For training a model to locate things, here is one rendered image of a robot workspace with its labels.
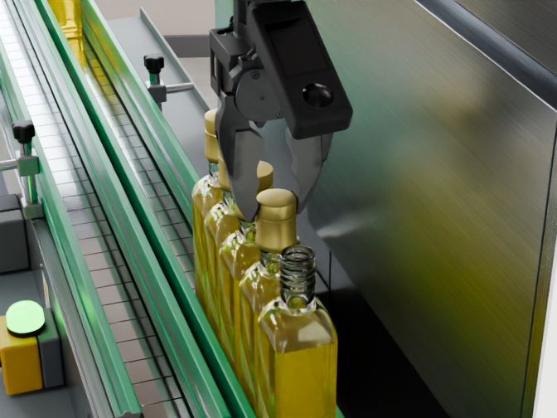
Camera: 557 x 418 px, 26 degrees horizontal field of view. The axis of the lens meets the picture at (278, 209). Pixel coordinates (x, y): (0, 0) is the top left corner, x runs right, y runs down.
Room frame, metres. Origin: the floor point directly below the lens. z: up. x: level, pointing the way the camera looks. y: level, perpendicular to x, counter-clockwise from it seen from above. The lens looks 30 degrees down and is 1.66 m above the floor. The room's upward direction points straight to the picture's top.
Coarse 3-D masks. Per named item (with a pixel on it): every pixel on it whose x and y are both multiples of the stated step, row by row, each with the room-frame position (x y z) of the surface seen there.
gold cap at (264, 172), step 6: (264, 162) 0.95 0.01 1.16; (258, 168) 0.94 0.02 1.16; (264, 168) 0.94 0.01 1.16; (270, 168) 0.94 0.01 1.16; (258, 174) 0.93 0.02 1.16; (264, 174) 0.93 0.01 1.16; (270, 174) 0.93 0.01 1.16; (264, 180) 0.93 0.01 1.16; (270, 180) 0.93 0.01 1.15; (264, 186) 0.93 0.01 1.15; (270, 186) 0.93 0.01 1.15; (258, 192) 0.92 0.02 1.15; (240, 216) 0.93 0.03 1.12
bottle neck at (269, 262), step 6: (264, 252) 0.88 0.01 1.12; (270, 252) 0.87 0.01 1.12; (264, 258) 0.88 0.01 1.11; (270, 258) 0.87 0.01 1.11; (276, 258) 0.87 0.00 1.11; (264, 264) 0.88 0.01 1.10; (270, 264) 0.87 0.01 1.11; (276, 264) 0.87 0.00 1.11; (264, 270) 0.88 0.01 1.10; (270, 270) 0.87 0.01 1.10; (276, 270) 0.87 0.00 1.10
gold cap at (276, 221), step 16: (272, 192) 0.90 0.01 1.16; (288, 192) 0.90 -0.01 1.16; (272, 208) 0.87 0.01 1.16; (288, 208) 0.87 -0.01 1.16; (256, 224) 0.88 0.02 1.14; (272, 224) 0.87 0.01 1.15; (288, 224) 0.87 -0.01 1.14; (256, 240) 0.88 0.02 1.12; (272, 240) 0.87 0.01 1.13; (288, 240) 0.87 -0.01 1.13
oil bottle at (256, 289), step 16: (256, 272) 0.88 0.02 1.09; (240, 288) 0.89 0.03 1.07; (256, 288) 0.87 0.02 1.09; (272, 288) 0.86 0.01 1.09; (240, 304) 0.89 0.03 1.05; (256, 304) 0.86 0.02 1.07; (240, 320) 0.89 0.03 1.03; (256, 320) 0.85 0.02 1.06; (240, 336) 0.90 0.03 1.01; (256, 336) 0.85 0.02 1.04; (240, 352) 0.90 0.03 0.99; (256, 352) 0.85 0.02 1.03; (240, 368) 0.90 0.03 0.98; (256, 368) 0.85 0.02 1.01; (240, 384) 0.90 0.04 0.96; (256, 384) 0.85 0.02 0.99; (256, 400) 0.86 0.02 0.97
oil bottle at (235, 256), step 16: (240, 240) 0.93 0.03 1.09; (224, 256) 0.94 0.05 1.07; (240, 256) 0.92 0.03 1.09; (256, 256) 0.92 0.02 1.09; (224, 272) 0.94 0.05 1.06; (240, 272) 0.91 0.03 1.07; (224, 288) 0.94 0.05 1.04; (224, 304) 0.94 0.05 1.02; (224, 320) 0.94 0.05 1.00; (224, 336) 0.94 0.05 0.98
